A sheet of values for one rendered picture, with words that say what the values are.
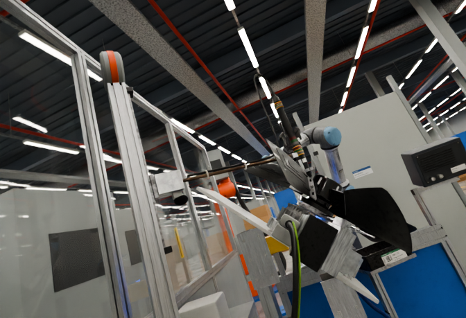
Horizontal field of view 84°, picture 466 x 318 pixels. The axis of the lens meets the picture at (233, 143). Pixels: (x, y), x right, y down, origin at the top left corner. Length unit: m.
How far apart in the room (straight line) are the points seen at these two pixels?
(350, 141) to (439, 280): 1.80
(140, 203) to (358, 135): 2.71
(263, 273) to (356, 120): 2.50
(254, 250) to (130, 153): 0.57
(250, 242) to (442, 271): 1.05
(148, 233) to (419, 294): 1.36
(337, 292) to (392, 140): 2.45
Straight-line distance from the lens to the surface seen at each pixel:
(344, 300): 1.08
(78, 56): 1.25
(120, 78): 1.08
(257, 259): 1.04
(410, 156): 1.68
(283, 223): 0.79
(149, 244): 0.87
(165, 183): 0.91
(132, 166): 0.91
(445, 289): 1.77
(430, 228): 1.71
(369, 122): 3.30
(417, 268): 1.71
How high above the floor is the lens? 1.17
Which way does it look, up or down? 18 degrees up
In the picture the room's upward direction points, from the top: 20 degrees counter-clockwise
